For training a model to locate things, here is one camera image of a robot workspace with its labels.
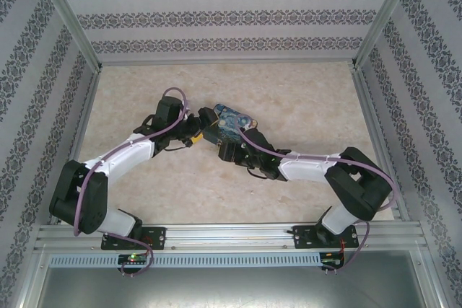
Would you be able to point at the starry night print mat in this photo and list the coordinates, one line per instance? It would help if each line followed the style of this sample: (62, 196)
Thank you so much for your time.
(227, 127)

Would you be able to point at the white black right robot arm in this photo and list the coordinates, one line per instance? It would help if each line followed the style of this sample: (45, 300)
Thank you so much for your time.
(303, 169)

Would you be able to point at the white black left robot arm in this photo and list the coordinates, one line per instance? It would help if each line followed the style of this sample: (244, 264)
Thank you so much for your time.
(126, 156)

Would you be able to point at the small green circuit board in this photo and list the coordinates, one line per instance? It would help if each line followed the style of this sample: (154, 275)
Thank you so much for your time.
(332, 259)
(133, 258)

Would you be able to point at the grey metal panel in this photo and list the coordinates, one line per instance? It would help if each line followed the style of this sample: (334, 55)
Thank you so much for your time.
(231, 290)

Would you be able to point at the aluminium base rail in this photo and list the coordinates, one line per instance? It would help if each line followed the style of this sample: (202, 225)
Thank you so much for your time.
(231, 236)

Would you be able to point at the aluminium side rail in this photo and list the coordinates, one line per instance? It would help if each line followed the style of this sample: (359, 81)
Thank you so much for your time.
(77, 142)
(379, 142)

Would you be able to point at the aluminium frame post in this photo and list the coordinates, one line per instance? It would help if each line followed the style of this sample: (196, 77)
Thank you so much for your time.
(384, 12)
(67, 12)

